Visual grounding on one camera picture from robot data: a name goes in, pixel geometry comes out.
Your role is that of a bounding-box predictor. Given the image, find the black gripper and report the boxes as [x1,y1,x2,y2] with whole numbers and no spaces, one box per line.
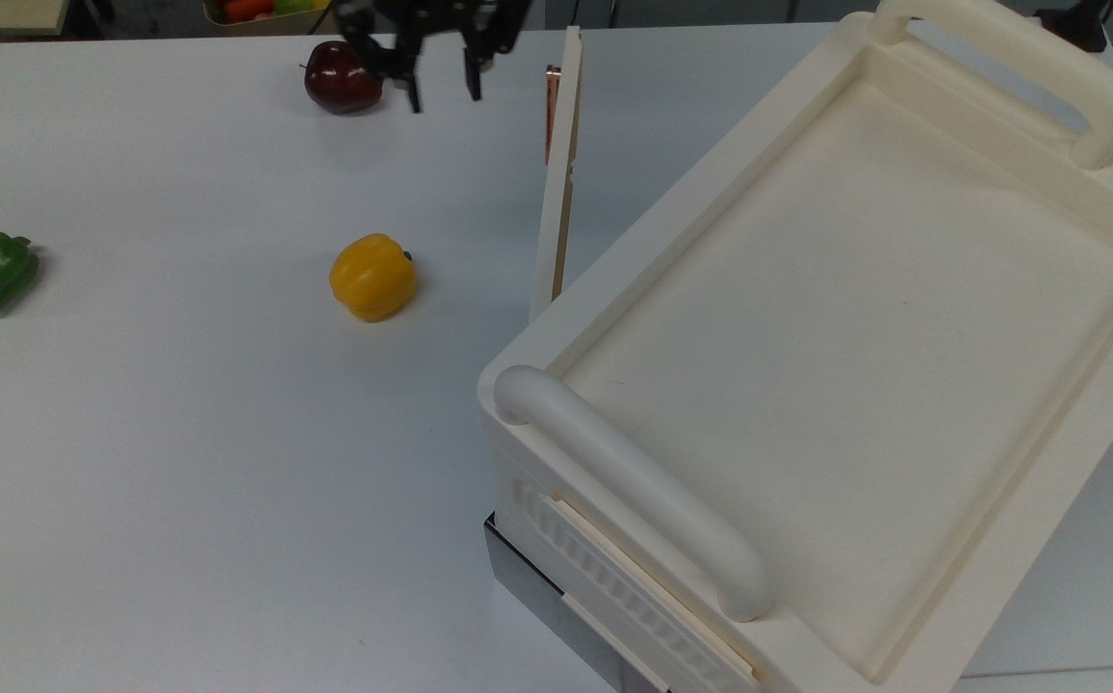
[329,0,534,116]

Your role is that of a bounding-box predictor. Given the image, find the cream cabinet door panel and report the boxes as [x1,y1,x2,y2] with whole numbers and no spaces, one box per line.
[529,25,584,325]

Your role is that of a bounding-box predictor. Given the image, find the cream plastic storage cabinet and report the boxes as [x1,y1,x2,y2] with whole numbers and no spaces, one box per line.
[477,0,1113,693]

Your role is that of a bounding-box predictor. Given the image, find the dark red apple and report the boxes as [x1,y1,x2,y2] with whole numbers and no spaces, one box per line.
[303,39,385,116]

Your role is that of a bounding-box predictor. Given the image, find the tan basket of toy fruit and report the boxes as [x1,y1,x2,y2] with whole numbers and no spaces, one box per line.
[202,0,334,39]

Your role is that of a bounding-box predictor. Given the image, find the yellow bell pepper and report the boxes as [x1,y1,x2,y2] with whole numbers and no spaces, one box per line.
[328,232,419,324]

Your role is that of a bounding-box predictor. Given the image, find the black mount base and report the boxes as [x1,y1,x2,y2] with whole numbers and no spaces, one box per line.
[1034,0,1113,54]

